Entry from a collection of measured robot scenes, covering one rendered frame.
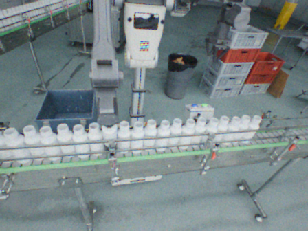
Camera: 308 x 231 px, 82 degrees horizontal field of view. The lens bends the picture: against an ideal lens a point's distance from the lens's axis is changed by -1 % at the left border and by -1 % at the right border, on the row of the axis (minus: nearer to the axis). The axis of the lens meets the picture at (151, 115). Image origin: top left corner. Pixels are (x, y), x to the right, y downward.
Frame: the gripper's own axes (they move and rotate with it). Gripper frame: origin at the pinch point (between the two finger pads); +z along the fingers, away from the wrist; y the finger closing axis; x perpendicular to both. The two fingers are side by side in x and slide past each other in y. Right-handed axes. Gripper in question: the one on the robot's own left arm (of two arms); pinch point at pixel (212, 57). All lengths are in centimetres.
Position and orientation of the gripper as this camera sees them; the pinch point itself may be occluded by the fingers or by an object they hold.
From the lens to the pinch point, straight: 86.2
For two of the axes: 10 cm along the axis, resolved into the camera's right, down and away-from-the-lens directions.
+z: -1.1, 7.5, 6.5
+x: -9.8, 0.4, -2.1
